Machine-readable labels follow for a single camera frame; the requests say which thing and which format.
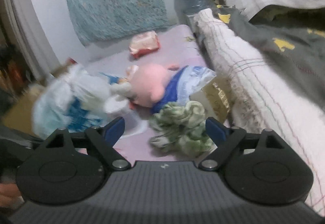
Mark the gold carton box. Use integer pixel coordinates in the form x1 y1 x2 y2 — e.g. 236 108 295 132
190 76 231 123

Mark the green white knotted towel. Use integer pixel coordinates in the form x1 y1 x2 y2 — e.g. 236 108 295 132
149 101 215 157

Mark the white blue plastic bag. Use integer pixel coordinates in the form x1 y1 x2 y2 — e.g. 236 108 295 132
32 64 129 139

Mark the pink plush toy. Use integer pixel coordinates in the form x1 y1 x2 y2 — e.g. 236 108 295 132
128 63 186 113

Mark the blue white diaper pack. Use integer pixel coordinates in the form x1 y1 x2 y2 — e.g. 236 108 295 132
174 65 217 105

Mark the white striped rolled blanket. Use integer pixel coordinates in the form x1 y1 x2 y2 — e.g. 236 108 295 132
194 8 324 216

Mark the red wet wipes pack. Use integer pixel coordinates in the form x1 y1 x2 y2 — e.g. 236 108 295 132
129 31 161 59

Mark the dark green yellow-print blanket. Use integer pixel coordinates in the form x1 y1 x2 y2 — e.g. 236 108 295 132
213 5 324 108

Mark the white curtain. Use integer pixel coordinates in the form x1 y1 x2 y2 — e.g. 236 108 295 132
1 0 60 79

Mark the grey patterned bed sheet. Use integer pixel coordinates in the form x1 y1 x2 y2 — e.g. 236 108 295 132
235 0 324 20

